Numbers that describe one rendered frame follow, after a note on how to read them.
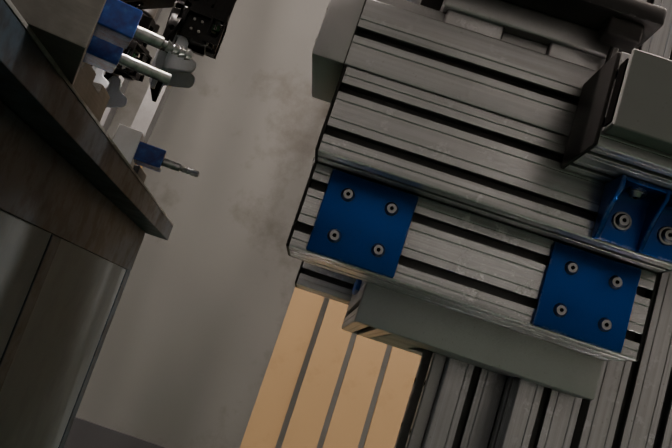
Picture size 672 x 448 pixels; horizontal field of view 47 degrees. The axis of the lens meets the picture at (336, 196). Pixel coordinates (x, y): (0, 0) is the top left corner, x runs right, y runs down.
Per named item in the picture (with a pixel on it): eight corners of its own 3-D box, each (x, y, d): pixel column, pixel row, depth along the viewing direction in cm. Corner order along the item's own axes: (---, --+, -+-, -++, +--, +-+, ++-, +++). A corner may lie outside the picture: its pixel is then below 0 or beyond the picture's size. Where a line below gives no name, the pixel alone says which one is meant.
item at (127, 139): (192, 193, 118) (204, 161, 120) (193, 189, 114) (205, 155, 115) (108, 163, 117) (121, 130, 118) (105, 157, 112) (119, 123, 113)
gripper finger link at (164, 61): (185, 89, 111) (206, 40, 115) (145, 74, 110) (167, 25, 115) (183, 100, 114) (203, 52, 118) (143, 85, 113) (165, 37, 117)
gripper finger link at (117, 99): (116, 126, 149) (127, 79, 148) (89, 118, 150) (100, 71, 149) (124, 127, 152) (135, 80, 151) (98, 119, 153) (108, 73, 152)
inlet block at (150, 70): (156, 107, 84) (174, 62, 85) (165, 98, 80) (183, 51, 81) (35, 55, 80) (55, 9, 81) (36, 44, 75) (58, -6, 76)
